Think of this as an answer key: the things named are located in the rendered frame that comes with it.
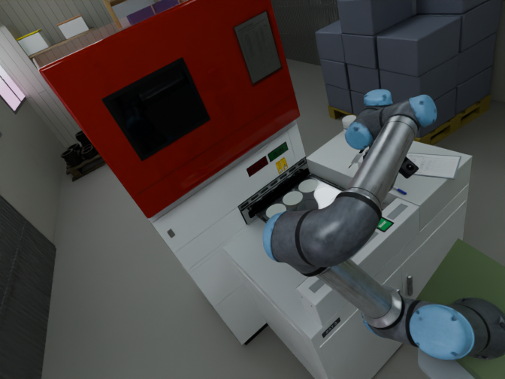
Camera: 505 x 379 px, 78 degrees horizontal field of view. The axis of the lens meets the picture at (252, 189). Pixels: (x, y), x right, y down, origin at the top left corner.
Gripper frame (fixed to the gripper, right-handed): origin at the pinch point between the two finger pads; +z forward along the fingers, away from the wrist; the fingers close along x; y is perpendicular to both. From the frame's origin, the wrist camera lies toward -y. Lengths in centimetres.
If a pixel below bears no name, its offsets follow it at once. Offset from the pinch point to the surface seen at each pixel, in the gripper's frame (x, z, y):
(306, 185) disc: 0, 21, 49
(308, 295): 43.7, 14.7, 0.2
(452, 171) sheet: -32.6, 13.7, -2.8
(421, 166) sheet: -29.9, 13.6, 7.9
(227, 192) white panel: 36, 3, 58
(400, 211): -4.4, 14.9, 0.2
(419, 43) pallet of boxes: -150, 13, 86
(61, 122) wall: 101, 63, 656
